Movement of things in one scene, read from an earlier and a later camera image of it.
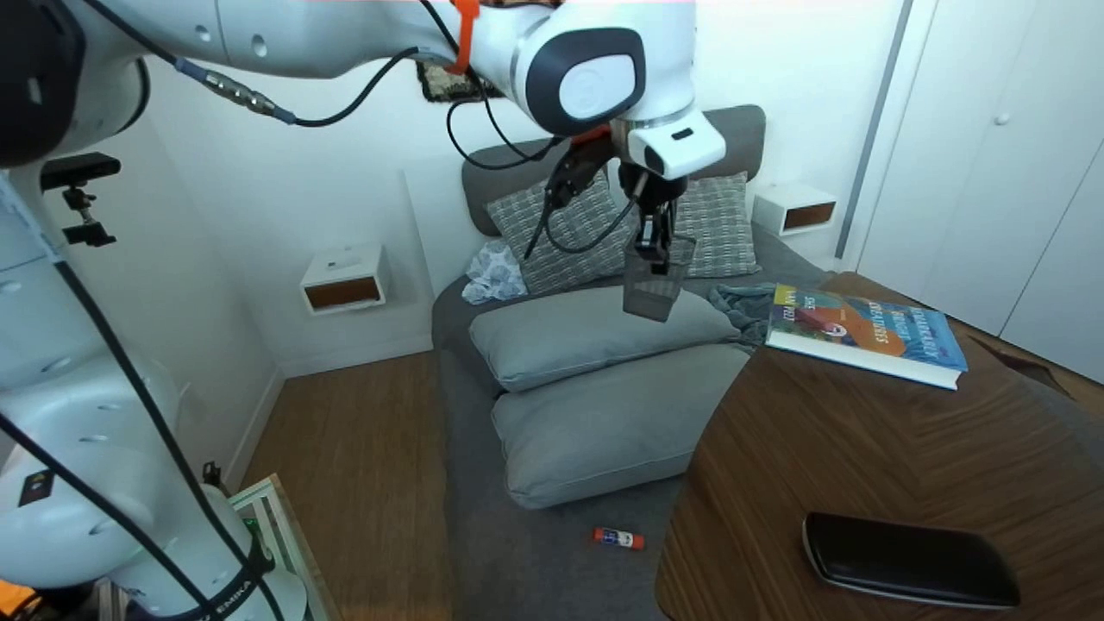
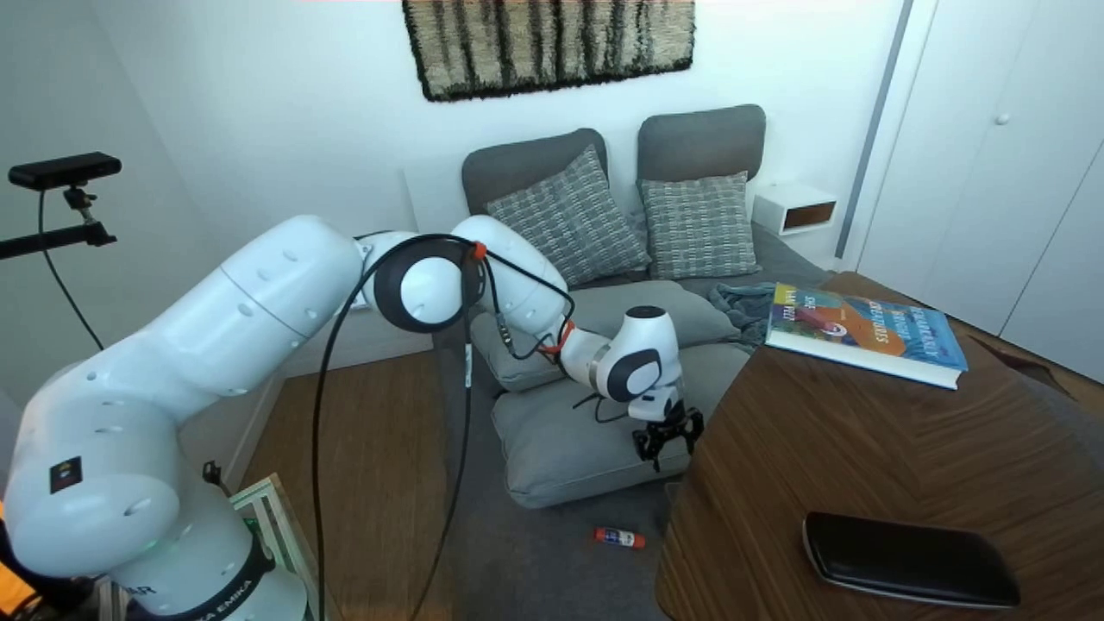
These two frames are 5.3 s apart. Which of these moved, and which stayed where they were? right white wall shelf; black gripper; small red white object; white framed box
Moved: black gripper
Stayed: white framed box; right white wall shelf; small red white object
